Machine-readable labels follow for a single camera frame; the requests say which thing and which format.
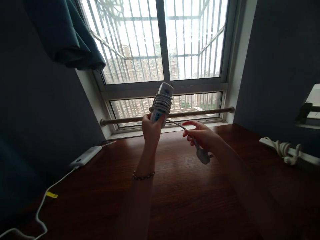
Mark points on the person's left hand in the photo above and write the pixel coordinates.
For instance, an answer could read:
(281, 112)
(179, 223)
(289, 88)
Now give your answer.
(150, 128)

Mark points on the person's right hand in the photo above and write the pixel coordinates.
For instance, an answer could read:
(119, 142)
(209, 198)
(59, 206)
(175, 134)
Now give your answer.
(203, 136)

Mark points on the person's left fingers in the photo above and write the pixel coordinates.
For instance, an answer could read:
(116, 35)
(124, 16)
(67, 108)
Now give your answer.
(147, 117)

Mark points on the person's right index finger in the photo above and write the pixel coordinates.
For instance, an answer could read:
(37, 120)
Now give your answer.
(190, 123)

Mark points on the person's right fingers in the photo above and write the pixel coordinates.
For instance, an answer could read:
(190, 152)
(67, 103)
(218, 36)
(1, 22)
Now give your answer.
(188, 136)

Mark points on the white power plug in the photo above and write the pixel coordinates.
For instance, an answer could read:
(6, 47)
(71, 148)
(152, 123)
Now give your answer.
(204, 156)

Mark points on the brown tension rod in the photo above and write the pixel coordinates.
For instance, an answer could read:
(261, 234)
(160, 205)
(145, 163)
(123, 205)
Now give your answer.
(175, 115)

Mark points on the window with metal bars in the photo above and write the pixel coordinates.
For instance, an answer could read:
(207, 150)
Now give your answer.
(162, 57)

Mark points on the dark object by mirror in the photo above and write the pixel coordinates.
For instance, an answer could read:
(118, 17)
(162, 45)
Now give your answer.
(303, 111)

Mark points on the teal curtain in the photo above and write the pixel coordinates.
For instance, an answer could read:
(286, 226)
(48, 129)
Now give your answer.
(67, 32)

